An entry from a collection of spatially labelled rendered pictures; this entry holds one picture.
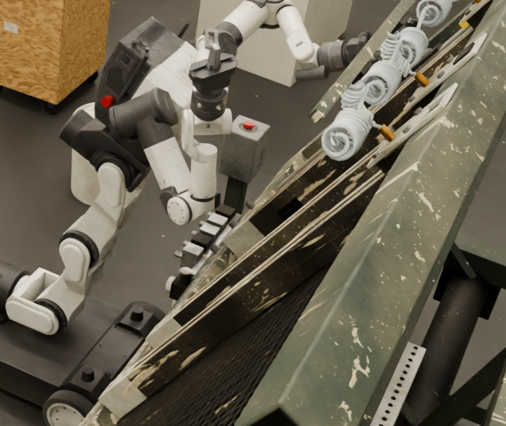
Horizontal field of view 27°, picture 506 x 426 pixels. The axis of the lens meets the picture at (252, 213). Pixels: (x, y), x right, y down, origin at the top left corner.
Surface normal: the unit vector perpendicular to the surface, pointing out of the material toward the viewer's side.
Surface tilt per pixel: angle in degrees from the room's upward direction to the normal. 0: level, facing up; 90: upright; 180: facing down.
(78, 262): 90
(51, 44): 90
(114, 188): 90
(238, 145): 90
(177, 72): 23
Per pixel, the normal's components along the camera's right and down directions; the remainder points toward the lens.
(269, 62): -0.41, 0.48
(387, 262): 0.60, -0.51
